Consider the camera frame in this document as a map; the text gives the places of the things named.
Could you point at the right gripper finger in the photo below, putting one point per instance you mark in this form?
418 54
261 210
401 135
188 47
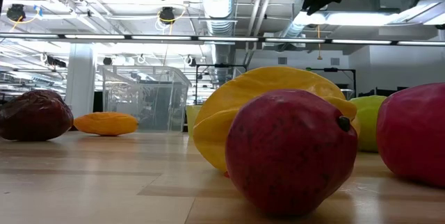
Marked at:
313 4

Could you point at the yellow-green toy fruit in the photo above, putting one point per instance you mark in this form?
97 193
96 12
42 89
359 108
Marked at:
370 123

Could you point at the orange toy mango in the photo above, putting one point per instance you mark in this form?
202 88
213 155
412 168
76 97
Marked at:
104 124

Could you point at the dark red-brown toy fruit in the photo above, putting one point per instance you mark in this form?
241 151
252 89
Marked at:
34 116

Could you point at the yellow toy starfruit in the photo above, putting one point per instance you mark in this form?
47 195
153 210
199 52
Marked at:
243 92

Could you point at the dark desk row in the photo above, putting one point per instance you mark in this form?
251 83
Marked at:
400 90

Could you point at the small dark red fruit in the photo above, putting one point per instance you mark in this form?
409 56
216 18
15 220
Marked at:
288 154

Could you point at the red toy apple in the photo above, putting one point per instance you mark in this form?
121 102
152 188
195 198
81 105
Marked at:
413 133

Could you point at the pale green cup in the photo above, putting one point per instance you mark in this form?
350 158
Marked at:
192 119

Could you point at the clear plastic bin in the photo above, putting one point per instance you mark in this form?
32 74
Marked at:
146 95

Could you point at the long linear ceiling light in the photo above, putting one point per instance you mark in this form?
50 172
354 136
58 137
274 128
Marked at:
94 37

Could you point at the white column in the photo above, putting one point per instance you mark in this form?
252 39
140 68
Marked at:
80 78

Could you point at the wall vent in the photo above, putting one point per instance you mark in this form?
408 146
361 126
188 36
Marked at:
282 60
334 61

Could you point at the black frame stand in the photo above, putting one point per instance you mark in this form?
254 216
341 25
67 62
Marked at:
330 69
222 65

